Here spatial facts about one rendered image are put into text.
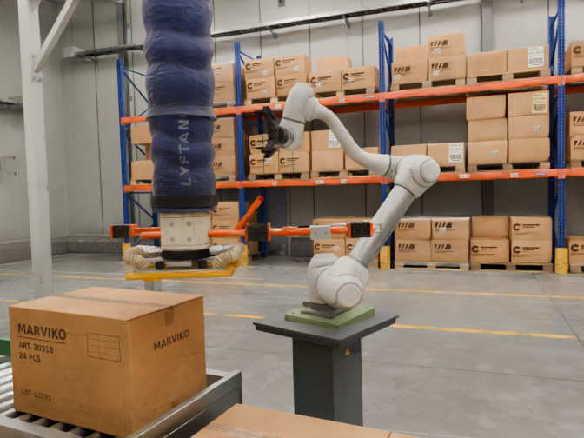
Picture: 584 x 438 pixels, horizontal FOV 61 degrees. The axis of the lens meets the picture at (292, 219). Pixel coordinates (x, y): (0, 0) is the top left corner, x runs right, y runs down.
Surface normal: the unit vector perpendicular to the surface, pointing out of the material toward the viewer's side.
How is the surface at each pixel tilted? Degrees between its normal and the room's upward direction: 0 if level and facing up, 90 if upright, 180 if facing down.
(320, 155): 87
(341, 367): 90
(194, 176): 75
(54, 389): 90
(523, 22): 90
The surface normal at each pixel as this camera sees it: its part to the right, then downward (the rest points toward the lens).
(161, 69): -0.30, -0.20
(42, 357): -0.44, 0.06
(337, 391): 0.76, 0.01
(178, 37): 0.25, -0.26
